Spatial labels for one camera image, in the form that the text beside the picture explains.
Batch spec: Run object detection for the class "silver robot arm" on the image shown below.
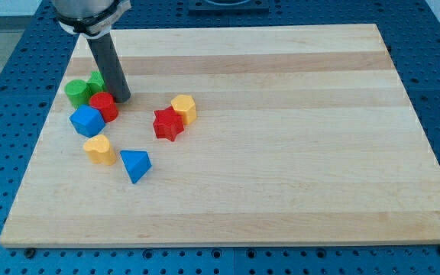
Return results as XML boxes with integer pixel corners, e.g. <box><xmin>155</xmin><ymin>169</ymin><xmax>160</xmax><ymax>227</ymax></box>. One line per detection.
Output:
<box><xmin>51</xmin><ymin>0</ymin><xmax>131</xmax><ymax>39</ymax></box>

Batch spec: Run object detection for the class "yellow hexagon block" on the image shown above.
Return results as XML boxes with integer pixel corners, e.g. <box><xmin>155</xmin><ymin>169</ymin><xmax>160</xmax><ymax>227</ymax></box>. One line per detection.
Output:
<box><xmin>171</xmin><ymin>95</ymin><xmax>197</xmax><ymax>125</ymax></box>

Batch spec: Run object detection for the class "red star block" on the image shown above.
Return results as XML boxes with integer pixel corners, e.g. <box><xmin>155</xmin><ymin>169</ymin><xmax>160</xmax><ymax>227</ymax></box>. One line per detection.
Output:
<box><xmin>153</xmin><ymin>106</ymin><xmax>184</xmax><ymax>141</ymax></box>

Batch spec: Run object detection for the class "light wooden board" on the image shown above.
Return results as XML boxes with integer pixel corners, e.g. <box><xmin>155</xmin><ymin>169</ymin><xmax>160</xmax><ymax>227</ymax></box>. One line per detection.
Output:
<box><xmin>0</xmin><ymin>24</ymin><xmax>440</xmax><ymax>248</ymax></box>

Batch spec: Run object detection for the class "blue triangle block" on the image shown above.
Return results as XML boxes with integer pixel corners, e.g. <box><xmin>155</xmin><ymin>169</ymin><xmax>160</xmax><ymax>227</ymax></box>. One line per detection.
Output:
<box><xmin>120</xmin><ymin>150</ymin><xmax>152</xmax><ymax>184</ymax></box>

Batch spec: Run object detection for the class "red cylinder block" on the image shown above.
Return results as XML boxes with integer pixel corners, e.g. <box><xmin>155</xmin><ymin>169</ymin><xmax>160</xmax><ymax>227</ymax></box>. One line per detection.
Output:
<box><xmin>89</xmin><ymin>92</ymin><xmax>119</xmax><ymax>123</ymax></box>

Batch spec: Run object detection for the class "yellow heart block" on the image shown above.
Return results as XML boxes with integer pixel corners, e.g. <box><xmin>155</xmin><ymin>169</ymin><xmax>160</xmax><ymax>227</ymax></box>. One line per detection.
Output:
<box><xmin>82</xmin><ymin>134</ymin><xmax>117</xmax><ymax>166</ymax></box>

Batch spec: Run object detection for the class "blue cube block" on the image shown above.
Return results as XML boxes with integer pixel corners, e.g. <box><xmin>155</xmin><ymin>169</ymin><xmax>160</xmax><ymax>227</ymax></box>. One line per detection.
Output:
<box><xmin>70</xmin><ymin>105</ymin><xmax>105</xmax><ymax>138</ymax></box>

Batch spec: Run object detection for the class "green star block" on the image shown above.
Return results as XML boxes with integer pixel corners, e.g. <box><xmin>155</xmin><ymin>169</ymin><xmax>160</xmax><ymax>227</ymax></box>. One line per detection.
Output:
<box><xmin>86</xmin><ymin>71</ymin><xmax>107</xmax><ymax>95</ymax></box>

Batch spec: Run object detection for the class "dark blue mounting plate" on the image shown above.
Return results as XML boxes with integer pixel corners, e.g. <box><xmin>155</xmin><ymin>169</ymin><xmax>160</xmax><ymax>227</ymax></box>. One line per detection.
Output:
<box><xmin>186</xmin><ymin>0</ymin><xmax>270</xmax><ymax>14</ymax></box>

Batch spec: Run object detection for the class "green cylinder block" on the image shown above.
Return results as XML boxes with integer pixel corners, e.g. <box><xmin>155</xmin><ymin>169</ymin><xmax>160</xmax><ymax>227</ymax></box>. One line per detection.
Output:
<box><xmin>64</xmin><ymin>79</ymin><xmax>92</xmax><ymax>109</ymax></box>

